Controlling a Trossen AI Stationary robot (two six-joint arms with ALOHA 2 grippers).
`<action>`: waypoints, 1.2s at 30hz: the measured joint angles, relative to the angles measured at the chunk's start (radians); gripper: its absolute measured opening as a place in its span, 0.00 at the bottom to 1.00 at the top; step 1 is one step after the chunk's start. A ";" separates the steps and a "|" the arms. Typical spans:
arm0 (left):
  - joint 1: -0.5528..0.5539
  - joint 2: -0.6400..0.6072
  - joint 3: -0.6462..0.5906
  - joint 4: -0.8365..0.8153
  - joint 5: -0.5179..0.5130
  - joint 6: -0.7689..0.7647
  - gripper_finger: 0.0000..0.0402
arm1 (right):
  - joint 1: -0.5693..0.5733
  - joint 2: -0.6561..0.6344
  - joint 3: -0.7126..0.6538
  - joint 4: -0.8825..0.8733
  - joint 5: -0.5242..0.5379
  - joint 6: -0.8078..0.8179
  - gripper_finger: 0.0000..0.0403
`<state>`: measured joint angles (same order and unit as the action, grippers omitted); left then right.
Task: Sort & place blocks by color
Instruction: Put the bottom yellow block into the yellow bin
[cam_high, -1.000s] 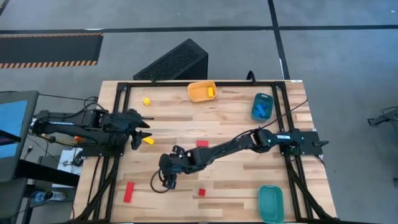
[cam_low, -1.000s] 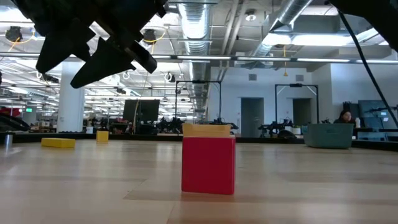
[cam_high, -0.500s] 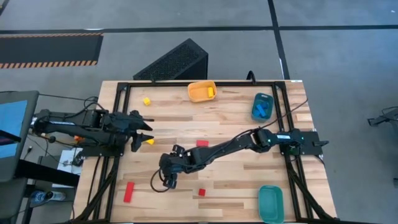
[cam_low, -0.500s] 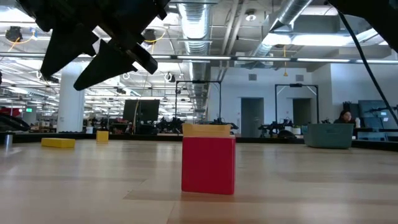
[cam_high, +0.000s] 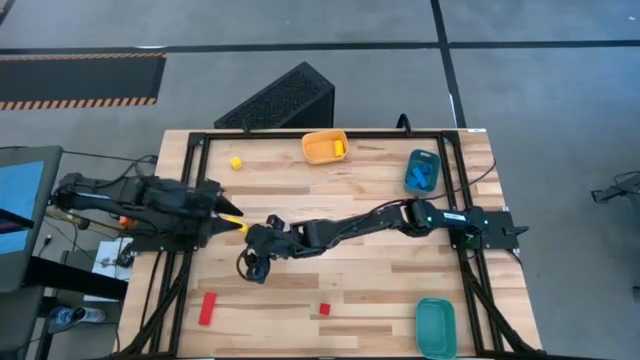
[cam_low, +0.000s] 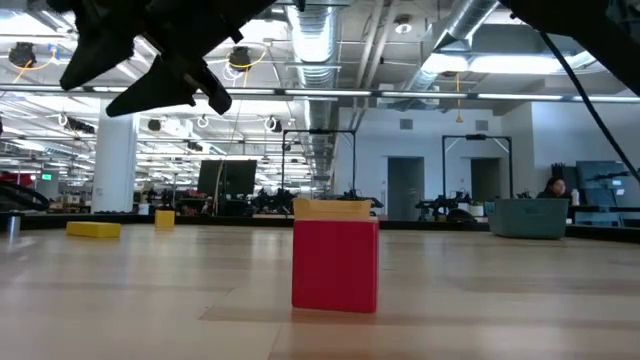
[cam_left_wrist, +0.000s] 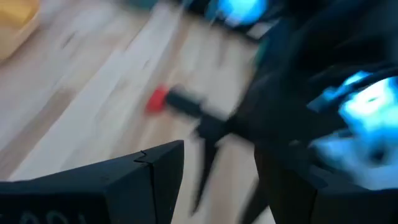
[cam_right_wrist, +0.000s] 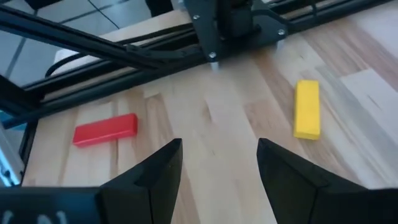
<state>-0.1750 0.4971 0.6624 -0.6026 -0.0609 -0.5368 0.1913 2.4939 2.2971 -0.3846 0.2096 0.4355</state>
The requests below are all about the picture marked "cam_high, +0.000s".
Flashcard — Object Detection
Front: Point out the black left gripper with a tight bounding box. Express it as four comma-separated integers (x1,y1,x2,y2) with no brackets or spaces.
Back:
172,180,246,245

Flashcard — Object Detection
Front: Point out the black side desk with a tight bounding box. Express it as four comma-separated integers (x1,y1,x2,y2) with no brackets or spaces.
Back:
0,254,129,360

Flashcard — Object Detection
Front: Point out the long blue block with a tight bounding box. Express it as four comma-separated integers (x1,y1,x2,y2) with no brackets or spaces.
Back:
410,167,432,191

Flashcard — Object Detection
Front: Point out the blue plastic bin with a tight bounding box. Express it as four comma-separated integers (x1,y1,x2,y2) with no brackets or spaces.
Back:
403,148,442,197

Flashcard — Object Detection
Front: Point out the black stand foot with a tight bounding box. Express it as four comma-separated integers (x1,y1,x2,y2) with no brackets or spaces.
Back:
590,170,640,221

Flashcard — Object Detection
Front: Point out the clear water bottle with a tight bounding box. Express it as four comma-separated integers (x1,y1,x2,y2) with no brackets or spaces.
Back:
48,305,107,331

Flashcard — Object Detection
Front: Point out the long yellow block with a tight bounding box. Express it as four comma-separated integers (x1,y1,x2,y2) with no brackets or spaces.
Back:
225,214,250,234

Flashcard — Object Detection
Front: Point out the black metal table frame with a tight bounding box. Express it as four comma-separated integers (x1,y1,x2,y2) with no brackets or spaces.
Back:
112,128,546,360

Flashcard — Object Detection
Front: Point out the long red block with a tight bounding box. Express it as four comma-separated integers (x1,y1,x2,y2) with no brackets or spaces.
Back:
198,292,218,327

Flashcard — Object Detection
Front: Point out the laptop with blue screen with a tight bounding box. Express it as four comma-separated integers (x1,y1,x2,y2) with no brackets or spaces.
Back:
0,144,65,294

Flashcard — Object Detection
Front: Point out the black mesh computer case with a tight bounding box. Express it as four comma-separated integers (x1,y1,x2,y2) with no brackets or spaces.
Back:
213,60,336,130

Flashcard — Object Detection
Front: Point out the black hazard-striped floor mat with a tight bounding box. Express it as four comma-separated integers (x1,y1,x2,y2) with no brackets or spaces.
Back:
0,51,168,112

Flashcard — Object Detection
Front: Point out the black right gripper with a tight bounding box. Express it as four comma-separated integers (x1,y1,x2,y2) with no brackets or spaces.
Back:
245,223,304,285

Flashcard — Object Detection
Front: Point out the white paper sheet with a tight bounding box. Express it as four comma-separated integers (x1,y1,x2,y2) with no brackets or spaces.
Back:
92,239,135,281

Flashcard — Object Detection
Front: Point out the orange plastic bin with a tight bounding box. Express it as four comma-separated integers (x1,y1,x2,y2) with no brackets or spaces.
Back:
301,129,350,166

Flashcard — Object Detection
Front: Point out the green plastic bin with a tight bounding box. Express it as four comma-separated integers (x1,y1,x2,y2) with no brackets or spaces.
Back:
414,297,459,360

